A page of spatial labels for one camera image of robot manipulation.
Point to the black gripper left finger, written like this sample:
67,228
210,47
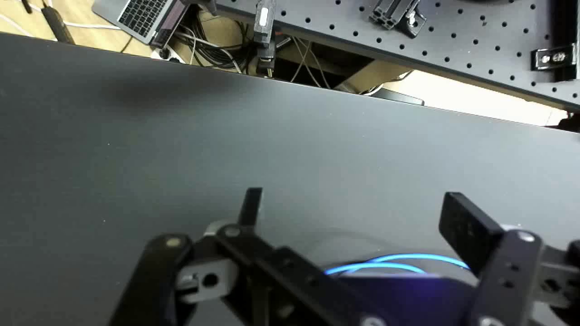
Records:
181,282

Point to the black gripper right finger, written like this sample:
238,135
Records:
513,271

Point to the black perforated breadboard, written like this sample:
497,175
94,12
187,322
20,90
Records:
459,41

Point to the silver laptop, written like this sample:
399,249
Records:
142,14

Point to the grey adapter box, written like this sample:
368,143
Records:
263,19

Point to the aluminium extrusion piece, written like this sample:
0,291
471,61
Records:
395,12

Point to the black and silver bracket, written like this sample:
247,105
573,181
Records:
553,57

